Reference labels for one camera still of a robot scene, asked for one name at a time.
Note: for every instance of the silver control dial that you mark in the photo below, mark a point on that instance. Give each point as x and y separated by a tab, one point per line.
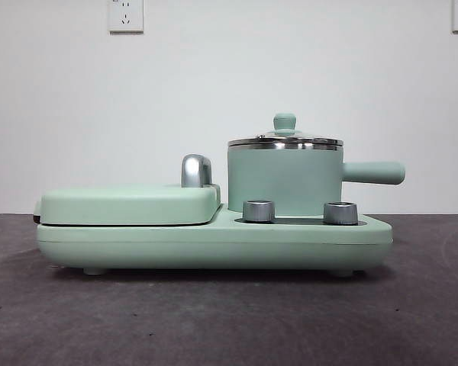
340	212
258	210

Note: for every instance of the glass lid with green knob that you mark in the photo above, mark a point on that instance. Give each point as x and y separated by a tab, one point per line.
286	121

